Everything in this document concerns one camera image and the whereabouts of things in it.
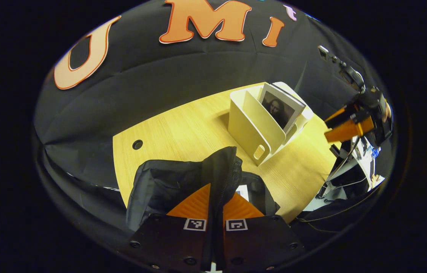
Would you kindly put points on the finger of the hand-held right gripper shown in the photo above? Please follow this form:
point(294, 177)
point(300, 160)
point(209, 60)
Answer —
point(349, 129)
point(340, 117)

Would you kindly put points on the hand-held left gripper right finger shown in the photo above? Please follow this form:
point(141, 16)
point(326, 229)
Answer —
point(258, 242)

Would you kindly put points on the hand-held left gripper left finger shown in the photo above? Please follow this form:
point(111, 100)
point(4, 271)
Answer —
point(175, 242)

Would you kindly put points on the black schoolbag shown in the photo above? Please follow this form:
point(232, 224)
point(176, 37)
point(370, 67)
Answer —
point(168, 182)

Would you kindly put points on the white portrait cover book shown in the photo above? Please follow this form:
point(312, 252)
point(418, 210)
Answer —
point(277, 110)

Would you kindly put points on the white bookshelf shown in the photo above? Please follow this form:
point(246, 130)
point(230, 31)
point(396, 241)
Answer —
point(247, 121)

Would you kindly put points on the white electronic device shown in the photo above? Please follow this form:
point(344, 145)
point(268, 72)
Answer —
point(366, 163)

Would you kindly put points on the black backdrop cloth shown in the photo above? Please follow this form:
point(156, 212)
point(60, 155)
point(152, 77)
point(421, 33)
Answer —
point(152, 83)

